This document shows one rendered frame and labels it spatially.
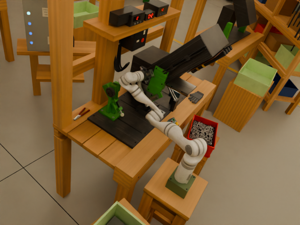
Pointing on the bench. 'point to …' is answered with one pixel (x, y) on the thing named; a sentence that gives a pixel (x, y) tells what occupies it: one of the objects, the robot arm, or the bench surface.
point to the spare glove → (195, 97)
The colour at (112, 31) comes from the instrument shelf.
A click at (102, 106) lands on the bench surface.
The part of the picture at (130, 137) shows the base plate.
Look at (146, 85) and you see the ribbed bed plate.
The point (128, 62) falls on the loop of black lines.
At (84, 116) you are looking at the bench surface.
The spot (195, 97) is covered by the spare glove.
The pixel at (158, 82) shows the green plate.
